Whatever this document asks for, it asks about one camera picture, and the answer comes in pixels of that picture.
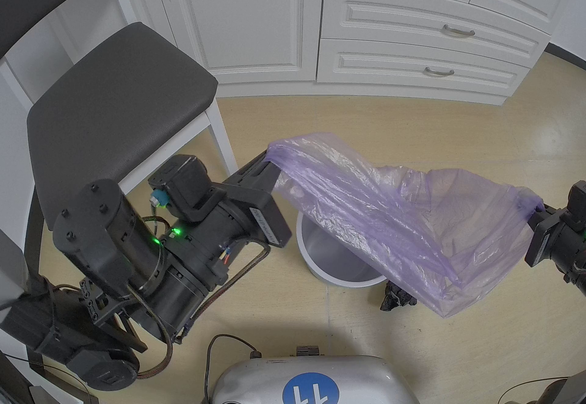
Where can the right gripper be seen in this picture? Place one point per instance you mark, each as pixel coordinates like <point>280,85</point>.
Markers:
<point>542,237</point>

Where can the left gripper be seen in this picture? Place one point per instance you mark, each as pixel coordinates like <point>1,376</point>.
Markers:
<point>256,214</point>

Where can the purple plastic bag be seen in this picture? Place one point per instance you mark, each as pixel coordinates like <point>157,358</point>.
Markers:
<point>389,219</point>

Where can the black plastic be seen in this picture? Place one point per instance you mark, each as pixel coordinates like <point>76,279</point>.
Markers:
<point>396,299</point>

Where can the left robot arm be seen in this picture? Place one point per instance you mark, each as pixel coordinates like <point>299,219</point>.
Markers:
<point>105,228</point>

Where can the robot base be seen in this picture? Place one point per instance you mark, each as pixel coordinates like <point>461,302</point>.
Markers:
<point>320,379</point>

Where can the white trash bin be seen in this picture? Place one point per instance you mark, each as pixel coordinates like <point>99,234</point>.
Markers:
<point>329,255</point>

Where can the white chair with grey seat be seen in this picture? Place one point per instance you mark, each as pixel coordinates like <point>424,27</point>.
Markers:
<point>114,109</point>

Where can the white wardrobe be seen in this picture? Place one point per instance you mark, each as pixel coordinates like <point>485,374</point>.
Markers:
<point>389,17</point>

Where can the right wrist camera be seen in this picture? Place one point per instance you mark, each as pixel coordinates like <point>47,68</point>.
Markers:
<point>579,196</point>

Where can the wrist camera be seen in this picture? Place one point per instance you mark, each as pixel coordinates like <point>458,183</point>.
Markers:
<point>187,177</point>
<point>579,196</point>

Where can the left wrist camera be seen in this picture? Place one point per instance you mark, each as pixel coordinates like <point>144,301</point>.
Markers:
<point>187,177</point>

